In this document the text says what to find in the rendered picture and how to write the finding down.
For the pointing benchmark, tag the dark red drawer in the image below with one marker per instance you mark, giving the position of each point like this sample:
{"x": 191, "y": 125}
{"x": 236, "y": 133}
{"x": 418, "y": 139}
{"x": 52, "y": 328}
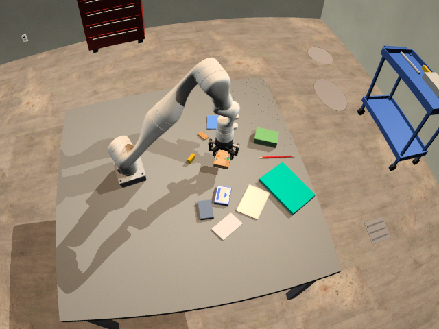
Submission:
{"x": 114, "y": 31}
{"x": 109, "y": 7}
{"x": 111, "y": 20}

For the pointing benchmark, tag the cream paper pad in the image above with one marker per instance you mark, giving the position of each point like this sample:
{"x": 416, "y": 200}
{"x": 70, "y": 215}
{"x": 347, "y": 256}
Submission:
{"x": 252, "y": 201}

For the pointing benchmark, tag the red pencil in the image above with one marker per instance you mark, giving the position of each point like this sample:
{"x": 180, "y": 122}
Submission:
{"x": 278, "y": 156}

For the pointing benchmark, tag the yellow block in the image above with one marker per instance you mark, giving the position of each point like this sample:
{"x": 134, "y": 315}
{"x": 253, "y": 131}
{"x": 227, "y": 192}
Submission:
{"x": 191, "y": 158}

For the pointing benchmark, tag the grey table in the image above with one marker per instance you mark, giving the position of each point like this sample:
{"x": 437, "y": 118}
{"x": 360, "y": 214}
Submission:
{"x": 171, "y": 267}

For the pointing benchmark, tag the blue wheeled cart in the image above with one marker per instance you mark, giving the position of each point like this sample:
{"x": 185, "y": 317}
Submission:
{"x": 391, "y": 116}

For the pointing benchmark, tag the slate grey book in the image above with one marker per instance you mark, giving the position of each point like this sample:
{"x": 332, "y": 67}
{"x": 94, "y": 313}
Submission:
{"x": 205, "y": 209}

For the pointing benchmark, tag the pale white pad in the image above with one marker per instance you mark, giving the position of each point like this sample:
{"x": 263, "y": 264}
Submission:
{"x": 226, "y": 226}

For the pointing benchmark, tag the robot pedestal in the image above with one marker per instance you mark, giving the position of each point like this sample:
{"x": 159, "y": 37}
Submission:
{"x": 133, "y": 178}

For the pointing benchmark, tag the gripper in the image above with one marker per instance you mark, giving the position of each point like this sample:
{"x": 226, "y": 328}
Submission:
{"x": 224, "y": 144}

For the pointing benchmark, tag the blue white card box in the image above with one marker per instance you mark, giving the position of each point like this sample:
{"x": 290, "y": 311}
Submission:
{"x": 223, "y": 195}

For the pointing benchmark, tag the blue flat pad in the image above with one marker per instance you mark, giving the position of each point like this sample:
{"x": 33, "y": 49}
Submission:
{"x": 212, "y": 122}

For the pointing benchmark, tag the dark red drawer cabinet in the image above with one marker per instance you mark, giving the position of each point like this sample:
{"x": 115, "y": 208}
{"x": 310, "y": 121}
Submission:
{"x": 140, "y": 20}

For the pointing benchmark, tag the grey rod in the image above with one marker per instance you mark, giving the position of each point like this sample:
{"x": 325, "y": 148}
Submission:
{"x": 409, "y": 62}

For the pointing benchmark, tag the green block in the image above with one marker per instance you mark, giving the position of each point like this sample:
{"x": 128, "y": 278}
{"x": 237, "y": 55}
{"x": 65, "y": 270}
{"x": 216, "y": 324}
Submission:
{"x": 266, "y": 136}

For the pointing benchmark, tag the small yellow box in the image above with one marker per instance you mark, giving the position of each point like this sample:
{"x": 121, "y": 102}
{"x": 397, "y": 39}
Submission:
{"x": 426, "y": 69}

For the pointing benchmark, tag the teal green book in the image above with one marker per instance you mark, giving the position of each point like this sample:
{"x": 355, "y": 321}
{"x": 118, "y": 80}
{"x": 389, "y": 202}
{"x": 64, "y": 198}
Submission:
{"x": 286, "y": 188}

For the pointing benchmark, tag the beige box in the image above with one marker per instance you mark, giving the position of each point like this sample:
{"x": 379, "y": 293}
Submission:
{"x": 433, "y": 82}

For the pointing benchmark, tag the covered wooden puzzle box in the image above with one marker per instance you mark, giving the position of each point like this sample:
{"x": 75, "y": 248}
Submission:
{"x": 222, "y": 162}

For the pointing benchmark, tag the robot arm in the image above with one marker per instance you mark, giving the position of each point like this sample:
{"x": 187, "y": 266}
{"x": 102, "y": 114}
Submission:
{"x": 164, "y": 114}

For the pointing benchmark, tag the orange wooden domino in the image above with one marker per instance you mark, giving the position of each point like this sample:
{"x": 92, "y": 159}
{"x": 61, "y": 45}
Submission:
{"x": 203, "y": 135}

